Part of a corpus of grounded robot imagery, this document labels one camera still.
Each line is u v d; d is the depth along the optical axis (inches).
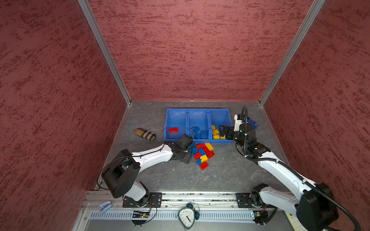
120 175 17.0
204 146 36.3
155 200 29.2
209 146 37.1
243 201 29.1
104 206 28.0
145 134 38.2
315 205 15.8
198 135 38.5
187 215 26.3
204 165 33.5
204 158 34.5
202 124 41.8
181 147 26.3
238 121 28.3
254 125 40.7
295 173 18.1
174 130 39.6
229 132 28.4
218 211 28.5
